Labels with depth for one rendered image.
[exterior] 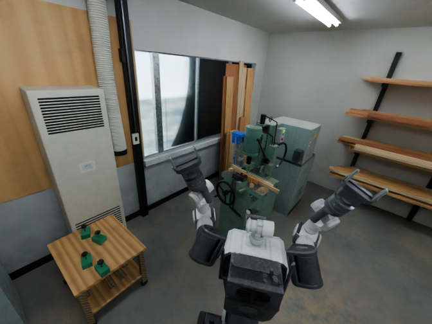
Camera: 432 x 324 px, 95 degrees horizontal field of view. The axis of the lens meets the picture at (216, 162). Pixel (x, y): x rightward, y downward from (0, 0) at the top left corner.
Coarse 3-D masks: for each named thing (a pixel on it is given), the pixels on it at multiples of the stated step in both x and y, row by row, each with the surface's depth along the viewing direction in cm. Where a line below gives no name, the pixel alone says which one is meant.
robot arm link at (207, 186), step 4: (204, 180) 92; (204, 184) 92; (208, 184) 97; (212, 184) 98; (192, 188) 90; (196, 188) 90; (200, 188) 91; (204, 188) 91; (208, 188) 96; (212, 188) 98; (196, 192) 94; (200, 192) 93; (204, 192) 90; (208, 192) 92; (200, 196) 94; (204, 196) 92; (208, 196) 92; (200, 200) 95; (208, 200) 94; (212, 200) 96
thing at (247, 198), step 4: (268, 180) 250; (272, 180) 250; (276, 180) 251; (224, 184) 242; (276, 184) 248; (228, 188) 238; (236, 192) 229; (240, 196) 225; (244, 196) 221; (248, 196) 216; (252, 196) 216; (244, 200) 222; (248, 200) 218; (252, 200) 218
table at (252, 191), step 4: (224, 172) 239; (228, 172) 240; (232, 172) 240; (236, 172) 241; (224, 176) 238; (228, 176) 232; (228, 180) 234; (248, 184) 218; (244, 188) 216; (248, 188) 213; (252, 188) 211; (256, 188) 212; (240, 192) 211; (252, 192) 210; (256, 192) 206; (268, 192) 208; (272, 192) 215; (256, 196) 207; (260, 196) 203; (264, 196) 206
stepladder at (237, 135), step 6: (234, 132) 300; (240, 132) 303; (234, 138) 300; (240, 138) 310; (234, 144) 303; (240, 144) 306; (234, 150) 307; (240, 150) 318; (234, 156) 310; (240, 156) 322; (234, 162) 313; (240, 162) 327
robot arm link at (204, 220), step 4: (196, 216) 115; (204, 216) 112; (196, 220) 111; (200, 220) 107; (204, 220) 105; (208, 220) 106; (212, 220) 112; (196, 224) 111; (200, 224) 101; (208, 224) 100; (212, 224) 105; (196, 228) 111
